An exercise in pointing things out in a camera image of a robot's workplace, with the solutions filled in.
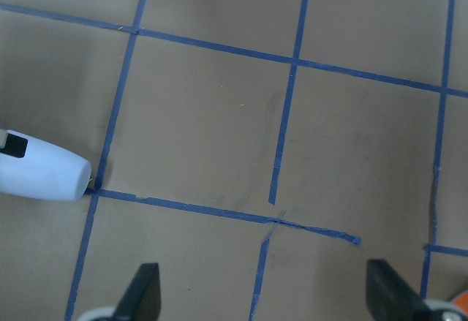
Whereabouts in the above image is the light blue cup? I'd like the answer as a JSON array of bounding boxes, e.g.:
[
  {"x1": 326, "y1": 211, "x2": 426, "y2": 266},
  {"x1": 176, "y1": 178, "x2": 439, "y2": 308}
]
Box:
[{"x1": 1, "y1": 129, "x2": 92, "y2": 201}]

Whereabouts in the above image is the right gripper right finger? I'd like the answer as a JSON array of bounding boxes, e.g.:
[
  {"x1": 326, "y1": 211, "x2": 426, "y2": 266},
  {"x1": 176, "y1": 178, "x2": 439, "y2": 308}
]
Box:
[{"x1": 366, "y1": 259, "x2": 431, "y2": 321}]

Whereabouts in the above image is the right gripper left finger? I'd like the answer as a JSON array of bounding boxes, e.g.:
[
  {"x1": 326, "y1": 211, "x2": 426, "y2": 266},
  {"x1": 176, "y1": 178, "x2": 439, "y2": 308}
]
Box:
[{"x1": 111, "y1": 263, "x2": 162, "y2": 321}]

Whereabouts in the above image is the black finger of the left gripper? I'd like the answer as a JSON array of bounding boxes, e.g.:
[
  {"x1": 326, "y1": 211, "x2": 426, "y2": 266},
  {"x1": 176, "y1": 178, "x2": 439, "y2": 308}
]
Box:
[{"x1": 1, "y1": 133, "x2": 29, "y2": 159}]

